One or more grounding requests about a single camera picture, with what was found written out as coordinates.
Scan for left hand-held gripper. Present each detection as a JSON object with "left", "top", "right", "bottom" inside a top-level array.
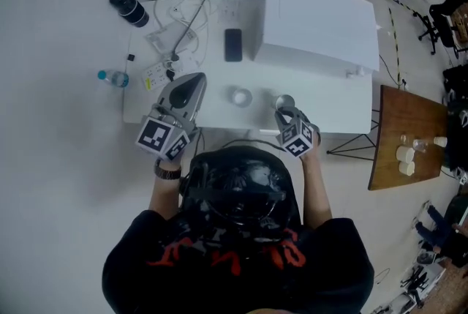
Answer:
[{"left": 136, "top": 72, "right": 208, "bottom": 162}]

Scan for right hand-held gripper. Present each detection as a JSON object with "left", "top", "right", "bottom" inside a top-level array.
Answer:
[{"left": 274, "top": 105, "right": 320, "bottom": 159}]

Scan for person's right forearm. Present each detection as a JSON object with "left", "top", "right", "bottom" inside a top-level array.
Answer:
[{"left": 298, "top": 146, "right": 334, "bottom": 230}]

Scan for person's left forearm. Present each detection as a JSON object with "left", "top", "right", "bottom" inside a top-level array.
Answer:
[{"left": 147, "top": 157, "right": 184, "bottom": 221}]

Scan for white power strip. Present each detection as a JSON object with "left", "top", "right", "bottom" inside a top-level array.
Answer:
[{"left": 140, "top": 53, "right": 199, "bottom": 91}]

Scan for black metal table legs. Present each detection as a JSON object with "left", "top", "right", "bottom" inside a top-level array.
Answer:
[{"left": 325, "top": 111, "right": 382, "bottom": 162}]

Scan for brown wrist watch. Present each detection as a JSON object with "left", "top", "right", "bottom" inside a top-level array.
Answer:
[{"left": 154, "top": 159, "right": 183, "bottom": 181}]

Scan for clear water bottle blue cap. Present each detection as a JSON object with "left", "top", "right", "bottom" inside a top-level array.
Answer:
[{"left": 97, "top": 69, "right": 130, "bottom": 89}]

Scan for white flat packet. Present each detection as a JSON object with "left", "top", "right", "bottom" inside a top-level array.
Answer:
[{"left": 145, "top": 20, "right": 195, "bottom": 54}]

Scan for black helmet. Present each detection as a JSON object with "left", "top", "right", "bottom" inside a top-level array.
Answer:
[{"left": 180, "top": 146, "right": 294, "bottom": 237}]

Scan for black smartphone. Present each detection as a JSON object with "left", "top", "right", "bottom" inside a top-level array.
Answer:
[{"left": 223, "top": 28, "right": 244, "bottom": 63}]

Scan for wooden side table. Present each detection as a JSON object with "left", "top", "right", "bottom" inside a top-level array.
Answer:
[{"left": 367, "top": 84, "right": 450, "bottom": 192}]

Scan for black flask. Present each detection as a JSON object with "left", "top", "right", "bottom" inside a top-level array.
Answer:
[{"left": 108, "top": 0, "right": 151, "bottom": 29}]

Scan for white microwave oven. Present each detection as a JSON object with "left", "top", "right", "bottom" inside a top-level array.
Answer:
[{"left": 251, "top": 0, "right": 382, "bottom": 80}]

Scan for black shirt with red print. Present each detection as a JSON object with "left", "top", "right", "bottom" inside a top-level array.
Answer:
[{"left": 102, "top": 209, "right": 376, "bottom": 314}]

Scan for black office chair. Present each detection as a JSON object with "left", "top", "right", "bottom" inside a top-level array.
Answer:
[{"left": 418, "top": 0, "right": 462, "bottom": 56}]

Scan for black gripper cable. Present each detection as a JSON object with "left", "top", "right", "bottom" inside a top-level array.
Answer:
[{"left": 222, "top": 138, "right": 287, "bottom": 154}]

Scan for grey cable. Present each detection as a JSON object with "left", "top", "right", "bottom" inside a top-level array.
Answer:
[{"left": 170, "top": 0, "right": 208, "bottom": 63}]

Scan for white cable bundle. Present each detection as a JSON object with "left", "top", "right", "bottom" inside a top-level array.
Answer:
[{"left": 151, "top": 0, "right": 214, "bottom": 65}]

